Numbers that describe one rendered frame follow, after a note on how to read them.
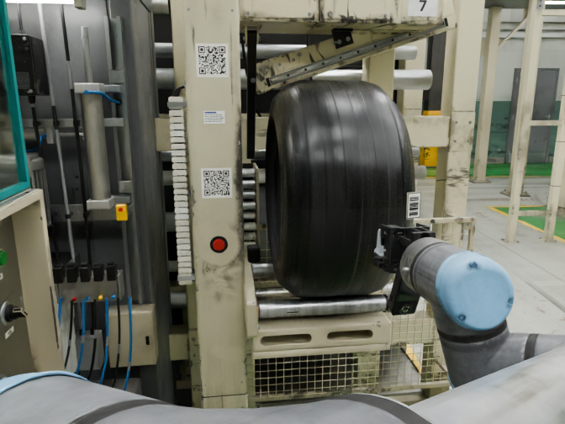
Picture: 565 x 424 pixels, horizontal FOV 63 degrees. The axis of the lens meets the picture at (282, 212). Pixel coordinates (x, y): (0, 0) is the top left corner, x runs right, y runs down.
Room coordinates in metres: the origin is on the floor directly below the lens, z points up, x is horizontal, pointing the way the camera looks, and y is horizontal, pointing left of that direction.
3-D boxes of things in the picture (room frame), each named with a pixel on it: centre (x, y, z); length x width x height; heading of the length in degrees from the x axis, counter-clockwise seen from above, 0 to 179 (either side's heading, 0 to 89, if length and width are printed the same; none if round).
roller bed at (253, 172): (1.61, 0.19, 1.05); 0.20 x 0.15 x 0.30; 97
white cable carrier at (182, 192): (1.16, 0.25, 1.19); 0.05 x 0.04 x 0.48; 7
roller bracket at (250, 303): (1.23, 0.10, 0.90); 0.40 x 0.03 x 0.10; 7
